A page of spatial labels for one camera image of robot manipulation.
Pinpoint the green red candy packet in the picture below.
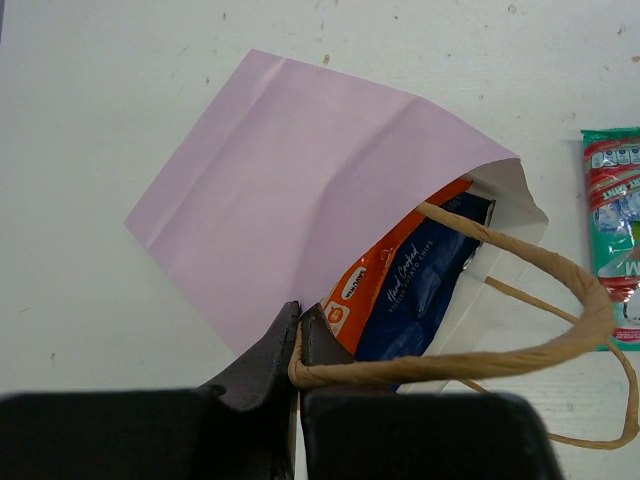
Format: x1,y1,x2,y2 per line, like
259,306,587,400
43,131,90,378
582,127,640,351

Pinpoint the lilac paper bag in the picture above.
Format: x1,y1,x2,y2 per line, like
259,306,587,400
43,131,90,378
123,48,640,451

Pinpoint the orange fruit candy packet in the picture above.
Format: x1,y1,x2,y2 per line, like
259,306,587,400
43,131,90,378
319,178,474,359

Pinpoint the blue Burts chips bag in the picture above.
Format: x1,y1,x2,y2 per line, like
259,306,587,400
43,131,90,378
355,217,481,362

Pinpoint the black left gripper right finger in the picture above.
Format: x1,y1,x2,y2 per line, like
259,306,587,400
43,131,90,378
298,302,564,480

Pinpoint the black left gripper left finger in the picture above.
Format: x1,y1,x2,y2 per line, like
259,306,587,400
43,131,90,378
1,302,300,479

